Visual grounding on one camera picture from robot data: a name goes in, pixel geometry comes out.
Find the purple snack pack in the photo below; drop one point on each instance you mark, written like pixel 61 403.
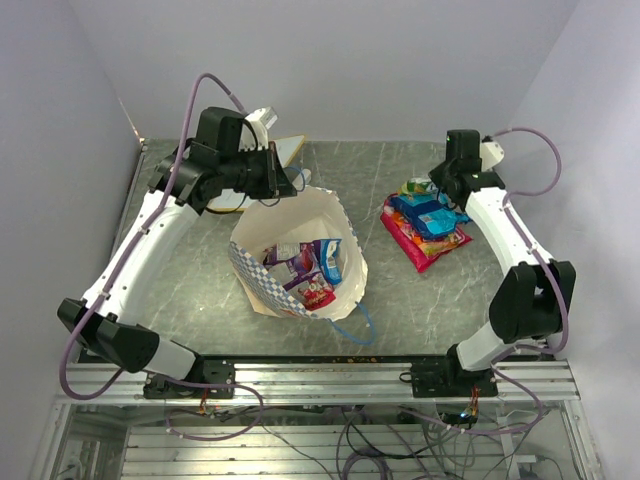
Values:
pixel 293 265

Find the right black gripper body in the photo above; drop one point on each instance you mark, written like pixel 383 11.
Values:
pixel 440 173

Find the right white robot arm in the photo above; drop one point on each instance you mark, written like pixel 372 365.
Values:
pixel 530 309

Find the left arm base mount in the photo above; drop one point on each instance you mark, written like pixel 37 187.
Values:
pixel 209 376

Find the blue checkered paper bag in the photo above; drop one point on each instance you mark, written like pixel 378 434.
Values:
pixel 313 214

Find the blue white snack pack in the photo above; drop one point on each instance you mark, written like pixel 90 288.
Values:
pixel 327 253

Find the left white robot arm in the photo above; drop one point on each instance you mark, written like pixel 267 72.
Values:
pixel 228 152

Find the blue snack bag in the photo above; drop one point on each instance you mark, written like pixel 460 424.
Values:
pixel 427 215

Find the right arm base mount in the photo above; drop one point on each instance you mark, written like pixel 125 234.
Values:
pixel 440 378

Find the pink snack bag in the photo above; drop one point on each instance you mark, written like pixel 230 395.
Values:
pixel 421 252

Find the orange Fox's candy bag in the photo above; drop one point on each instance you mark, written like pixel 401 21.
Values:
pixel 429 247

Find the green snack pack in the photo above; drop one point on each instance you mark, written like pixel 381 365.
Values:
pixel 418 186

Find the aluminium frame rail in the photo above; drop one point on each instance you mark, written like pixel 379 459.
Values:
pixel 335 384

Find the red snack pack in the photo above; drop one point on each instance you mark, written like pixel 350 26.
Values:
pixel 316 296

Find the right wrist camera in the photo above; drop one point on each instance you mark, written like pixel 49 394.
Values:
pixel 491 153

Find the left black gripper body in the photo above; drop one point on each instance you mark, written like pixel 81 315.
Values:
pixel 255 172

